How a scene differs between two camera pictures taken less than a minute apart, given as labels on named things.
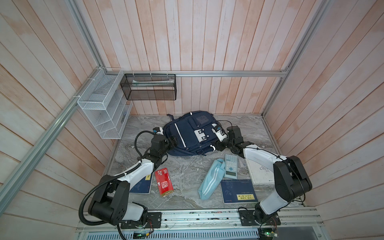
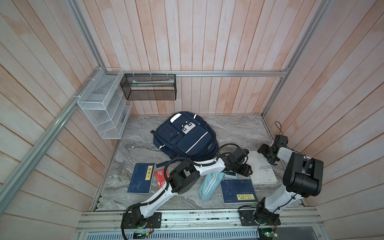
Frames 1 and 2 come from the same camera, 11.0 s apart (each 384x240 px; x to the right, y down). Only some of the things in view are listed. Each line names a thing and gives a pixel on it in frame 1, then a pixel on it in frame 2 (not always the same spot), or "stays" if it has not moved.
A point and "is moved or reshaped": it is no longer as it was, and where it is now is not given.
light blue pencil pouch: [213, 179] stays
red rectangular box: [164, 182] stays
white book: [260, 174] stays
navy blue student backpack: [194, 133] is moved or reshaped
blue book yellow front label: [238, 191] stays
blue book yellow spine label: [144, 186] stays
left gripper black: [173, 142] -> [246, 170]
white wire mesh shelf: [103, 103] stays
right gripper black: [218, 146] -> [262, 149]
